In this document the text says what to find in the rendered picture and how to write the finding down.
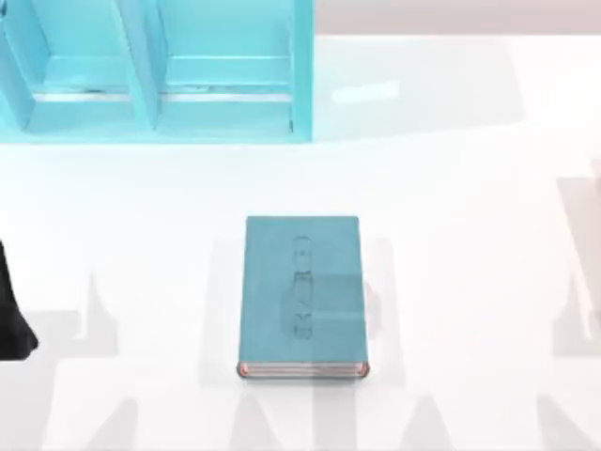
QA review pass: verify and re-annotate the teal book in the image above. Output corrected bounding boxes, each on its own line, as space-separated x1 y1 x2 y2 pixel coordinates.
235 215 371 380

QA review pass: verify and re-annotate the light blue rack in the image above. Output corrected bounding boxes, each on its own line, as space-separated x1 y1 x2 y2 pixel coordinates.
0 0 317 145

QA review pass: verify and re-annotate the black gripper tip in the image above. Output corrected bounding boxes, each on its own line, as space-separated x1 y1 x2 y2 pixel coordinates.
0 240 40 363

